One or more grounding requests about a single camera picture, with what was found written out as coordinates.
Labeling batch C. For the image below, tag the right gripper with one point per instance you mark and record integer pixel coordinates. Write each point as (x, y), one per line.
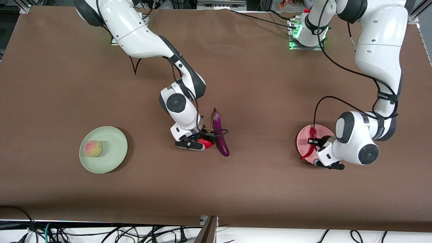
(203, 133)

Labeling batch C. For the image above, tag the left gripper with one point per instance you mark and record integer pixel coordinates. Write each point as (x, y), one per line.
(318, 141)

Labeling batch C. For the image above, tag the red pomegranate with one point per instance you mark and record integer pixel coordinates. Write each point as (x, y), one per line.
(206, 143)

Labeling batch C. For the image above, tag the red chili pepper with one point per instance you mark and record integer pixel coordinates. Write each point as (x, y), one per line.
(308, 150)

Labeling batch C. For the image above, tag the purple eggplant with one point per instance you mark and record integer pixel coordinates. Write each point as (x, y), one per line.
(221, 138)

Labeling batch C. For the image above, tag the yellow pink peach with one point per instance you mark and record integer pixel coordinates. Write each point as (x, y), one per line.
(92, 148)

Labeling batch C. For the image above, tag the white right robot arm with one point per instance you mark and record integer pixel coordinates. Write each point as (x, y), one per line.
(135, 33)

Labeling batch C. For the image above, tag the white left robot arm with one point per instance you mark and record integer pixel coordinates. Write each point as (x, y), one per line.
(378, 50)

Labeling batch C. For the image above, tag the pink round plate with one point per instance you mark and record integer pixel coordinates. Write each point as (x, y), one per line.
(303, 141)

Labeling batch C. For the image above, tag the pale green round plate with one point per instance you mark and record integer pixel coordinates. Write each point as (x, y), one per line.
(113, 153)

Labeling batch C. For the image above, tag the brown angled bar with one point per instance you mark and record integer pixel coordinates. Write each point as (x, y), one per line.
(207, 233)

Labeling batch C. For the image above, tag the grey box with ports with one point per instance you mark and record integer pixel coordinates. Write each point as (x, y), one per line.
(221, 5)

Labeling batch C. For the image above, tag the colourful toy pile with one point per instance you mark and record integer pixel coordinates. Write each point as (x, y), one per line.
(290, 3)

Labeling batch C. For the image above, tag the brown table cover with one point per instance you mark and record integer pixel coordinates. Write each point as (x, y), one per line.
(67, 84)

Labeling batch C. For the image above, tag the small silver metal bracket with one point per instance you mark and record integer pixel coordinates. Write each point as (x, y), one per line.
(202, 221)

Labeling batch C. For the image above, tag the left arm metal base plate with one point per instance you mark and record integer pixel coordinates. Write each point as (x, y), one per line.
(317, 48)

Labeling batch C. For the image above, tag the aluminium frame profile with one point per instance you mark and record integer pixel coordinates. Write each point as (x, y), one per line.
(26, 9)
(414, 15)

